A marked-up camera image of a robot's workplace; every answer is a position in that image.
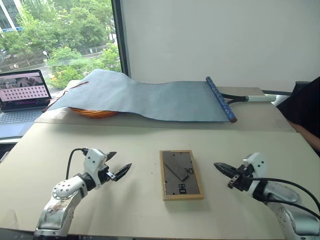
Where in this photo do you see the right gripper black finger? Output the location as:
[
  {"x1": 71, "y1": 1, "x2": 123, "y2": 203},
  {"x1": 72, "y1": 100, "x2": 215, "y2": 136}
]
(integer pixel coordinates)
[{"x1": 213, "y1": 162, "x2": 239, "y2": 178}]

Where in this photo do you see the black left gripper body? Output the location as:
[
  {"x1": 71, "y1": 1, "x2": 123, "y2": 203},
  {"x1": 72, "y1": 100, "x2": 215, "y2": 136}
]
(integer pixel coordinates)
[{"x1": 95, "y1": 163, "x2": 118, "y2": 187}]

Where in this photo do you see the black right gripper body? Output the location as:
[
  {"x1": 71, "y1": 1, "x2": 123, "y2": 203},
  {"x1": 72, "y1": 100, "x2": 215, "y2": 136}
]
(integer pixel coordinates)
[{"x1": 227, "y1": 164, "x2": 254, "y2": 193}]

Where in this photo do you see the orange woven basket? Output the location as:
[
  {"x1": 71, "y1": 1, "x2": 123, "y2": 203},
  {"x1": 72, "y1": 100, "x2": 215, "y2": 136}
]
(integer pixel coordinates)
[{"x1": 68, "y1": 107, "x2": 119, "y2": 120}]

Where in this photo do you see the grey-blue rolled mat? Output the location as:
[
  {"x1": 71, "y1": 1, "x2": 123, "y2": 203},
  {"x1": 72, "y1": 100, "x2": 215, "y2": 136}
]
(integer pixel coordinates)
[{"x1": 41, "y1": 68, "x2": 238, "y2": 124}]

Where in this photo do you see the person in black shirt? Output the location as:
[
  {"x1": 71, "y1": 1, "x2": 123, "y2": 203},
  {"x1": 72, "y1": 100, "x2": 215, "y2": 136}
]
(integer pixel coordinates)
[{"x1": 275, "y1": 75, "x2": 320, "y2": 159}]

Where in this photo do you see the grey laptop computer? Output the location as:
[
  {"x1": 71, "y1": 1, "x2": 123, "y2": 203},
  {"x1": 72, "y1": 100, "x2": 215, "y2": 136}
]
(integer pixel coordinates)
[{"x1": 0, "y1": 69, "x2": 53, "y2": 140}]

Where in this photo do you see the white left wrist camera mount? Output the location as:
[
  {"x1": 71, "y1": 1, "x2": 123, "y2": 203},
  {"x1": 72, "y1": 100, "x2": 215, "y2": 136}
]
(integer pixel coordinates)
[{"x1": 82, "y1": 148, "x2": 109, "y2": 188}]

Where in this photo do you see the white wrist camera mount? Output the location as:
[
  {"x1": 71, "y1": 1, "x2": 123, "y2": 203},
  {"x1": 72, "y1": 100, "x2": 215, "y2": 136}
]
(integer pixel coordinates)
[
  {"x1": 241, "y1": 152, "x2": 267, "y2": 195},
  {"x1": 82, "y1": 148, "x2": 109, "y2": 188}
]

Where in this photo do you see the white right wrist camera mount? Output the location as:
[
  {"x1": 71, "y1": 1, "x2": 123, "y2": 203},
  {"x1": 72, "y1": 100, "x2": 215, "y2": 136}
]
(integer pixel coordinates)
[{"x1": 241, "y1": 152, "x2": 267, "y2": 195}]

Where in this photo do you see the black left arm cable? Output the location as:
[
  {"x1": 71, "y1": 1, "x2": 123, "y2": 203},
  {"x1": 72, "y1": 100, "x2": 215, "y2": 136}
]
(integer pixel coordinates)
[{"x1": 65, "y1": 147, "x2": 90, "y2": 180}]

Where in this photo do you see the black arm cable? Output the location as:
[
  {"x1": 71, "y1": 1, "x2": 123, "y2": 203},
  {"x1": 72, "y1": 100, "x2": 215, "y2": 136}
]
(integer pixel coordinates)
[
  {"x1": 65, "y1": 147, "x2": 90, "y2": 180},
  {"x1": 249, "y1": 176, "x2": 320, "y2": 219}
]

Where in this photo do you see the wooden framed picture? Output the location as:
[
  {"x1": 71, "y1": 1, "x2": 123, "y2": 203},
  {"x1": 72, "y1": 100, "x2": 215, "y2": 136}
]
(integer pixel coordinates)
[{"x1": 159, "y1": 149, "x2": 205, "y2": 202}]

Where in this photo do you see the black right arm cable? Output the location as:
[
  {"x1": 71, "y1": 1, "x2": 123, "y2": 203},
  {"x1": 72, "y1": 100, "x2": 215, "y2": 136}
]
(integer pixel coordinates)
[{"x1": 249, "y1": 176, "x2": 320, "y2": 219}]

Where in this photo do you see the black racket with white handle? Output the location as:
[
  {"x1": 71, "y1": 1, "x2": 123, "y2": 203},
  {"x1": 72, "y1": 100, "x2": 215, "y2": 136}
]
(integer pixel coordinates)
[{"x1": 220, "y1": 92, "x2": 278, "y2": 106}]

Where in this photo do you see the black window frame post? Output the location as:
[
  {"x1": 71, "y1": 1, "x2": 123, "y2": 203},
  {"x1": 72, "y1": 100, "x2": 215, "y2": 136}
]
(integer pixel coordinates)
[{"x1": 110, "y1": 0, "x2": 130, "y2": 77}]

